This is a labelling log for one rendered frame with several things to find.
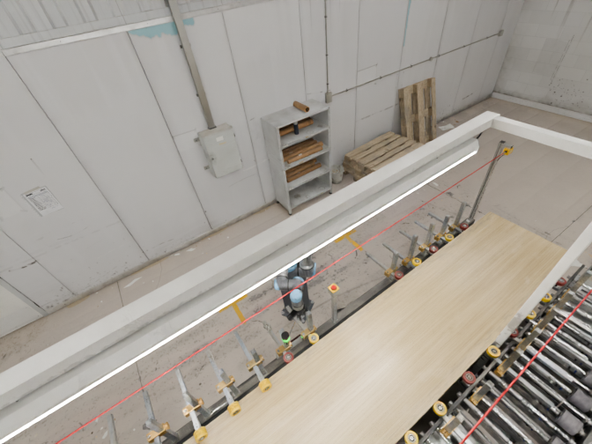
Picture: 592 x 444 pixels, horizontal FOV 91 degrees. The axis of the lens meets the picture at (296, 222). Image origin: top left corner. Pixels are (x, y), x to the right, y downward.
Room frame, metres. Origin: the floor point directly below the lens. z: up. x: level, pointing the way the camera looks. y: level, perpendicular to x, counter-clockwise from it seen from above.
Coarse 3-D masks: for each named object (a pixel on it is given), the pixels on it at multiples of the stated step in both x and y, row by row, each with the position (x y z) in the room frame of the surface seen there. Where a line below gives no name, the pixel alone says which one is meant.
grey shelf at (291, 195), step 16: (288, 112) 4.04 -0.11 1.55; (304, 112) 3.97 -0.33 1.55; (320, 112) 4.25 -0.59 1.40; (272, 128) 3.71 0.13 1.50; (304, 128) 4.10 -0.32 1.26; (320, 128) 4.03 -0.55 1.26; (272, 144) 3.79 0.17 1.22; (288, 144) 3.69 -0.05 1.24; (272, 160) 3.88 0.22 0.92; (304, 160) 3.80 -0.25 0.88; (320, 160) 4.30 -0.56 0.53; (272, 176) 3.97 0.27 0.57; (304, 176) 3.93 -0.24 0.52; (320, 176) 4.33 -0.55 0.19; (288, 192) 4.07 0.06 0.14; (304, 192) 4.01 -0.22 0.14; (320, 192) 3.94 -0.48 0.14; (288, 208) 3.63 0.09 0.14
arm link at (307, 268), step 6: (306, 258) 1.82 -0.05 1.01; (300, 264) 1.85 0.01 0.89; (306, 264) 1.81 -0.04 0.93; (312, 264) 1.83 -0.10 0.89; (300, 270) 1.81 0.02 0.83; (306, 270) 1.79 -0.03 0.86; (312, 270) 1.79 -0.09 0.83; (300, 276) 1.80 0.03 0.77; (306, 276) 1.78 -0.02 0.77; (312, 276) 1.77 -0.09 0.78
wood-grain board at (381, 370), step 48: (480, 240) 1.82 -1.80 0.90; (528, 240) 1.73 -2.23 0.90; (432, 288) 1.37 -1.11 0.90; (480, 288) 1.30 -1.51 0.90; (528, 288) 1.24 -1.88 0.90; (336, 336) 1.06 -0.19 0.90; (384, 336) 1.01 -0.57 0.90; (432, 336) 0.96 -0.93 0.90; (480, 336) 0.90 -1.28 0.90; (288, 384) 0.76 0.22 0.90; (336, 384) 0.71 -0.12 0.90; (384, 384) 0.67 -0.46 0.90; (432, 384) 0.62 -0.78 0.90; (240, 432) 0.51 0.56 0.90; (288, 432) 0.47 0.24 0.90; (336, 432) 0.43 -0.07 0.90; (384, 432) 0.40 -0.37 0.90
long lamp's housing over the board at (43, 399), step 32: (448, 160) 1.19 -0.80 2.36; (384, 192) 1.00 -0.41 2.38; (352, 224) 0.87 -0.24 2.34; (288, 256) 0.72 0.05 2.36; (224, 288) 0.60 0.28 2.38; (160, 320) 0.52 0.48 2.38; (192, 320) 0.52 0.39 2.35; (128, 352) 0.43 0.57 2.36; (64, 384) 0.36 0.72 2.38; (0, 416) 0.29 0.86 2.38; (32, 416) 0.29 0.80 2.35
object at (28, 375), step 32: (480, 128) 1.32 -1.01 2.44; (512, 128) 1.28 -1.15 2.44; (416, 160) 1.09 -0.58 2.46; (352, 192) 0.93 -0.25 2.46; (288, 224) 0.80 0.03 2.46; (320, 224) 0.82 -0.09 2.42; (224, 256) 0.68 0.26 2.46; (256, 256) 0.68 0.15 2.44; (576, 256) 0.83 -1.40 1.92; (160, 288) 0.58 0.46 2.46; (192, 288) 0.57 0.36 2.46; (544, 288) 0.84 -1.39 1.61; (128, 320) 0.48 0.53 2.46; (512, 320) 0.86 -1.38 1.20; (64, 352) 0.41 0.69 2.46; (96, 352) 0.42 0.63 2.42; (0, 384) 0.34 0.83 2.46; (32, 384) 0.34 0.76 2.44
